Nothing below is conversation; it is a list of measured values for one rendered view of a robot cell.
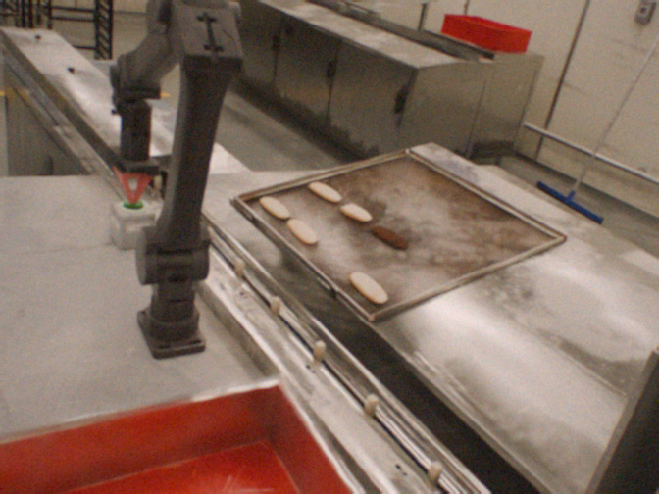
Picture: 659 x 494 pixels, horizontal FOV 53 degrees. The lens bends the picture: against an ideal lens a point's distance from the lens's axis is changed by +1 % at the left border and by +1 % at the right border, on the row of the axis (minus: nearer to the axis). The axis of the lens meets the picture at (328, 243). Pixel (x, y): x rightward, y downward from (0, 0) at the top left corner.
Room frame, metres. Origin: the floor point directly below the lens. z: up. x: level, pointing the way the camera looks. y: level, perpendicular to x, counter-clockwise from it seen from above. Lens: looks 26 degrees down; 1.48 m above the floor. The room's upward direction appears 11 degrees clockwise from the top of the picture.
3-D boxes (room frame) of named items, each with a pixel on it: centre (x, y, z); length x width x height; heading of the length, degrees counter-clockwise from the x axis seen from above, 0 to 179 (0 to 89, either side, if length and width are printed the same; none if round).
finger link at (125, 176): (1.19, 0.40, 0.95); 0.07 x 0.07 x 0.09; 39
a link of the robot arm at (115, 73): (1.22, 0.42, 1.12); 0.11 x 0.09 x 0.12; 30
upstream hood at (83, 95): (1.92, 0.82, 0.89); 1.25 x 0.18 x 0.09; 39
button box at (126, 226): (1.18, 0.40, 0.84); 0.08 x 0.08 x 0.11; 39
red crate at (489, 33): (4.78, -0.79, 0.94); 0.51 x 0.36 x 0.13; 43
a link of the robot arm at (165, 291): (0.91, 0.24, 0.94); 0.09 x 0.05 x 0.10; 30
